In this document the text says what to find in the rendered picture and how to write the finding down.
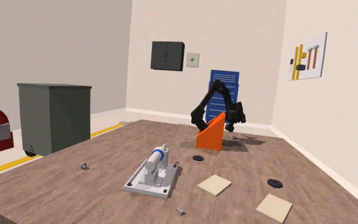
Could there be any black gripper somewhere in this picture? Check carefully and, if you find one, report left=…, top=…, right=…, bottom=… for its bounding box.
left=225, top=121, right=240, bottom=132

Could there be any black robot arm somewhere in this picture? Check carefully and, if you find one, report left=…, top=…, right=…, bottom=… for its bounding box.
left=191, top=80, right=246, bottom=133

